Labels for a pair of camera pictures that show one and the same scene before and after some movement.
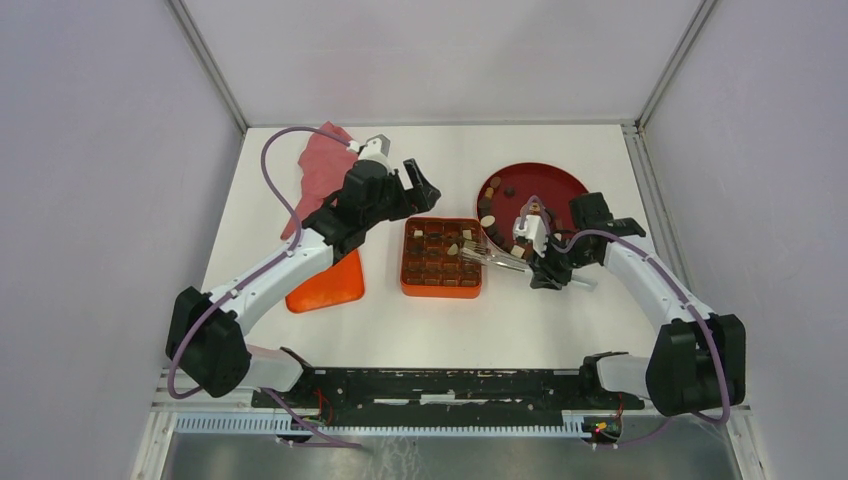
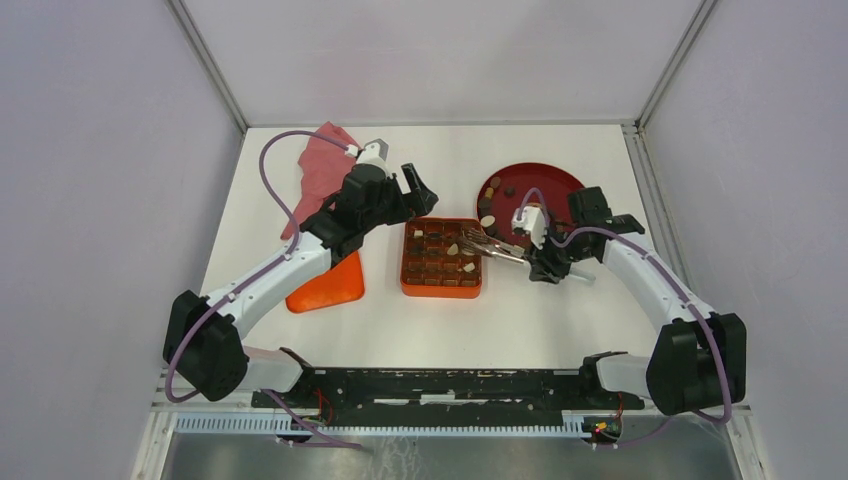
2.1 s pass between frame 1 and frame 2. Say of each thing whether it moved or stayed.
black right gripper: stayed
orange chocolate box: stayed
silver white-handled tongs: moved
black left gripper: stayed
